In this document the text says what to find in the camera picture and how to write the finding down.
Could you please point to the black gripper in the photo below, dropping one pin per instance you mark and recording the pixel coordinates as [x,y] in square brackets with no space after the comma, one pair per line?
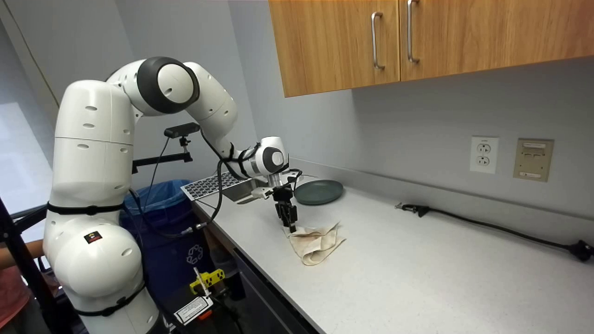
[285,199]

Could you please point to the stained beige towel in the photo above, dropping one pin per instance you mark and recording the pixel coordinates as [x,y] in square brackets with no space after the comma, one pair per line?
[318,243]

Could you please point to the white Franka Panda arm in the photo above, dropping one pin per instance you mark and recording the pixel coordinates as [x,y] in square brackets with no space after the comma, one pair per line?
[94,154]

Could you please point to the dark green plate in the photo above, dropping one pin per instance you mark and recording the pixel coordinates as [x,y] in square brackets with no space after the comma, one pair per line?
[322,193]

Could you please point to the dark base cabinet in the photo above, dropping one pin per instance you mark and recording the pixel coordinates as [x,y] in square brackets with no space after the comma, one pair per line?
[266,308]

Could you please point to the yellow tool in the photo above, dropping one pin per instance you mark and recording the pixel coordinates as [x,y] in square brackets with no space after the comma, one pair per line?
[209,278]

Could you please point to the blue recycling bin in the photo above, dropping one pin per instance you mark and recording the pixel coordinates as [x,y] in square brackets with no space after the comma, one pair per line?
[173,247]

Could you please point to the small white device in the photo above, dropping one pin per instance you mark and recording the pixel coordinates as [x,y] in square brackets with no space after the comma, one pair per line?
[196,308]

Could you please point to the white power outlet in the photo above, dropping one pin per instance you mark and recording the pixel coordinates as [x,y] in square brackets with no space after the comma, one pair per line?
[483,154]

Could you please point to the black metal stand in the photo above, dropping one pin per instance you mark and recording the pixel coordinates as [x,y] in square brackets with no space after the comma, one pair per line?
[31,278]

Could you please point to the person in red shirt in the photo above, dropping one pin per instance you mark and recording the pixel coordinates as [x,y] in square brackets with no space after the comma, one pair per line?
[12,290]

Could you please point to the black stereo camera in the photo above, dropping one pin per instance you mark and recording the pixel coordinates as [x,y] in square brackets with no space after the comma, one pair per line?
[183,130]

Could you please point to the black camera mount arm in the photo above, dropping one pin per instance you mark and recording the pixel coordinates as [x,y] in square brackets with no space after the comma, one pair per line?
[160,160]

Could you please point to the beige wall plate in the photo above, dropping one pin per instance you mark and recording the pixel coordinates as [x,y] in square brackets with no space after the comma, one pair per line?
[534,160]

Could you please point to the wooden wall cabinet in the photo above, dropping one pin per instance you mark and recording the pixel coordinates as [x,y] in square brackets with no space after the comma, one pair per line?
[470,37]

